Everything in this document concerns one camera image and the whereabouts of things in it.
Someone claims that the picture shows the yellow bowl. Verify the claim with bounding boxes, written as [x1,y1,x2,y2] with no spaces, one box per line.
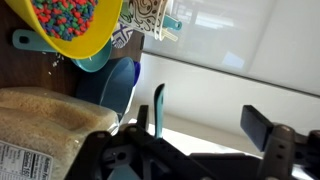
[4,0,124,60]

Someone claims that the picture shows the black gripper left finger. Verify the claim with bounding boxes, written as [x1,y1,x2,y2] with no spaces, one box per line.
[64,104,214,180]

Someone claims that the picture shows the patterned white plate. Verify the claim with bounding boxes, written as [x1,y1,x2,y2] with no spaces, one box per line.
[110,22,135,50]

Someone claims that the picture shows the cream plastic stick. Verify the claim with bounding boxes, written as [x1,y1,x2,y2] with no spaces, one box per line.
[160,27,179,43]

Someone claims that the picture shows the round dark wooden table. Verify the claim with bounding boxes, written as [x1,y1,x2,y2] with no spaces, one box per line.
[0,0,146,101]

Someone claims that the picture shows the small purple bowl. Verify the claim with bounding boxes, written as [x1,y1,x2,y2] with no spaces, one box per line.
[132,60,142,87]

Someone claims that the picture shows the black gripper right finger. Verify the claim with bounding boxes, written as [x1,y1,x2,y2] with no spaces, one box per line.
[240,104,320,180]

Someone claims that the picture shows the clear rice container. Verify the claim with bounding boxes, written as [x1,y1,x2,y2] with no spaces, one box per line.
[0,87,120,180]

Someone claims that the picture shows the multicoloured candy pieces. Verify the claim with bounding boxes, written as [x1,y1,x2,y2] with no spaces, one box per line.
[30,0,99,42]

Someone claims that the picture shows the teal spoon in cup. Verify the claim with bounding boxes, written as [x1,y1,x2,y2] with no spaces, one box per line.
[162,14,183,32]

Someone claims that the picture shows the large teal measuring cup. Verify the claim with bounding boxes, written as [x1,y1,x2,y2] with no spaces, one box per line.
[12,28,113,74]

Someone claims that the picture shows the teal measuring spoon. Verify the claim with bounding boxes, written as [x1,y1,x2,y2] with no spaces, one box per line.
[107,83,167,180]

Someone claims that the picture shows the dark blue bowl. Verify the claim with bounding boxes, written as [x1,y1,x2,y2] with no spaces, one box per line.
[74,56,137,123]

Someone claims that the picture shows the black and white patterned cup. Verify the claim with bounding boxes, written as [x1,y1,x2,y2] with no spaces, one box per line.
[119,0,171,42]

